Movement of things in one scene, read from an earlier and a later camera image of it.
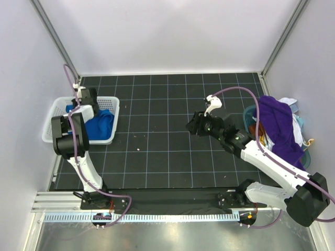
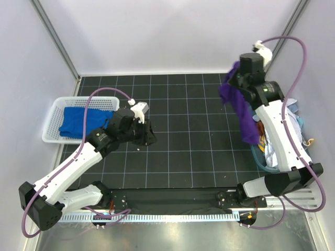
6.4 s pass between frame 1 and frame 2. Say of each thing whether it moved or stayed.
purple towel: moved
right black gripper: moved
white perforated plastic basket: stayed
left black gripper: moved
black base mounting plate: stayed
